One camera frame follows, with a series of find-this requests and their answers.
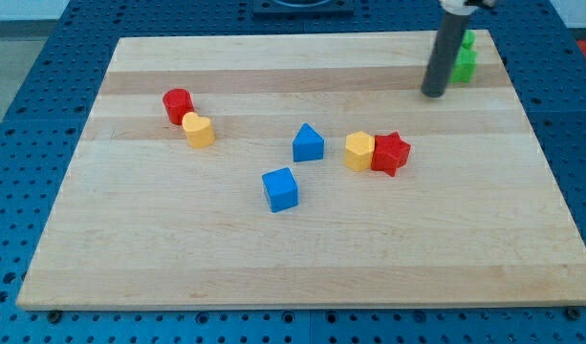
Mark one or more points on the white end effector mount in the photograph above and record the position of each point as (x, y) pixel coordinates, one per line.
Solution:
(466, 6)

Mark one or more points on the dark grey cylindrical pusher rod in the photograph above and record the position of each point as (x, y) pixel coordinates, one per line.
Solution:
(444, 53)

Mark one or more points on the green star block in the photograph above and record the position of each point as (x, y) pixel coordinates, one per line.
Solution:
(464, 67)

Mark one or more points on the green round block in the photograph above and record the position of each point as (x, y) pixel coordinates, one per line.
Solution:
(468, 40)

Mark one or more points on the red star block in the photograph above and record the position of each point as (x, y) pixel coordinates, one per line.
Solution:
(390, 153)

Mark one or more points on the yellow hexagon block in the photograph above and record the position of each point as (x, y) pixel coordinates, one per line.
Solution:
(359, 150)

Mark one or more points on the blue triangle block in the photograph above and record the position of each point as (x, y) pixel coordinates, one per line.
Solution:
(308, 144)

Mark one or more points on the wooden board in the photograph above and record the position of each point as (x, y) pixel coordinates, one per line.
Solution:
(144, 222)

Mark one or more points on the blue cube block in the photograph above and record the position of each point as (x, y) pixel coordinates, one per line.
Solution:
(280, 189)

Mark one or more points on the yellow heart block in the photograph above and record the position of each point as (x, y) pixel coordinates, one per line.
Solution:
(198, 130)

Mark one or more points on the red cylinder block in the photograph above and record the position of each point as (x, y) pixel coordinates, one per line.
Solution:
(177, 102)

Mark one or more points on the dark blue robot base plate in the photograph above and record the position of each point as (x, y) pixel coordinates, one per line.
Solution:
(302, 7)

